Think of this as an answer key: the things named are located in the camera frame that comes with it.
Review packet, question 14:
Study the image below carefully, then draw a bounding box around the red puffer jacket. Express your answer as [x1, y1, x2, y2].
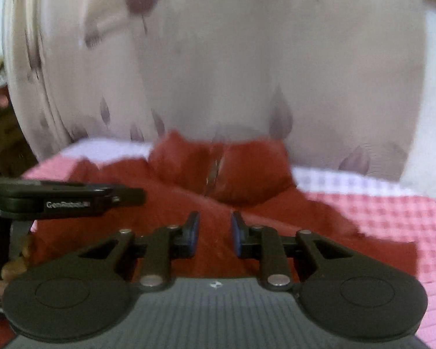
[24, 132, 417, 277]

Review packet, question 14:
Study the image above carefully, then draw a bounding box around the person's left hand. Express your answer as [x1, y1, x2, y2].
[0, 235, 32, 300]

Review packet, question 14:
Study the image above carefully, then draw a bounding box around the cluttered brown side shelf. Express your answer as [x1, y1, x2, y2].
[0, 59, 37, 178]

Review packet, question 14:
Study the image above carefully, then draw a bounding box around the pink checkered bedspread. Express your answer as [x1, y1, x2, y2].
[24, 139, 436, 348]

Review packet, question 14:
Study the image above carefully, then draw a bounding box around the beige leaf print curtain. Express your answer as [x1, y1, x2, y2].
[3, 0, 425, 180]

